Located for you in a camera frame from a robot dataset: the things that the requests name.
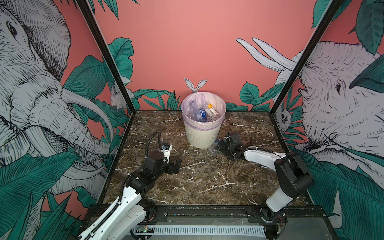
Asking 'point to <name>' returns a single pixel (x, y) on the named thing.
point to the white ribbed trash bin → (205, 139)
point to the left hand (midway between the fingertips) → (174, 156)
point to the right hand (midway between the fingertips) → (217, 147)
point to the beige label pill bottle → (211, 107)
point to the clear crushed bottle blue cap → (193, 112)
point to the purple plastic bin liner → (215, 99)
